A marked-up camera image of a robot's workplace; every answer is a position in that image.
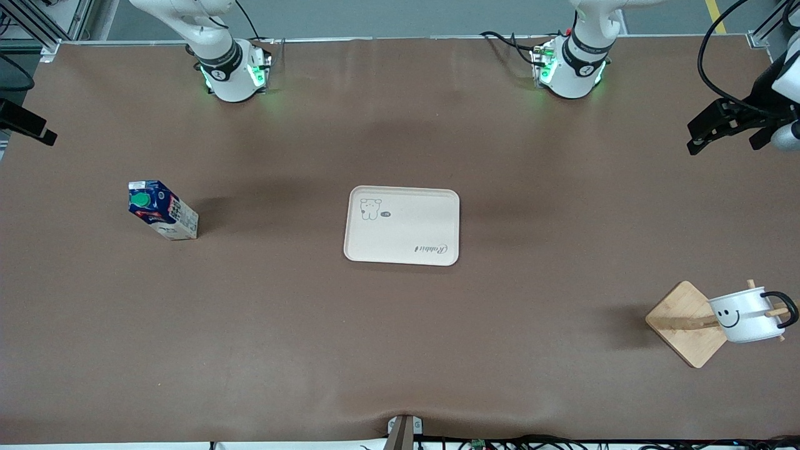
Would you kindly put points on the blue white milk carton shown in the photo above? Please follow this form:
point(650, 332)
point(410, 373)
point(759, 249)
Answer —
point(169, 215)

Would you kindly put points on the aluminium frame profile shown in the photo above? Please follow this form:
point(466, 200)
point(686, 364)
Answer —
point(49, 49)
point(759, 39)

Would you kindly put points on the brown table mat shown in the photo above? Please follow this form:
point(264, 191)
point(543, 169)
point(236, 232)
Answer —
point(400, 344)

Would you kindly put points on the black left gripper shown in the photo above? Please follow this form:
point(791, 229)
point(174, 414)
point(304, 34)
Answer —
point(764, 95)

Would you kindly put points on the wooden mug tree stand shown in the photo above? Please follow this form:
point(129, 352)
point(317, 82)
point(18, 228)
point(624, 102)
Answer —
point(687, 337)

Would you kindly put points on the grey metal camera bracket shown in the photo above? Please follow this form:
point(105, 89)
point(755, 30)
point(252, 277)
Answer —
point(403, 434)

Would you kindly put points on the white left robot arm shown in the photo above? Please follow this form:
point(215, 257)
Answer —
point(572, 69)

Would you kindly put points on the beige rabbit print tray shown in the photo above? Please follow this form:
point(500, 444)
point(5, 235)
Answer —
point(406, 231)

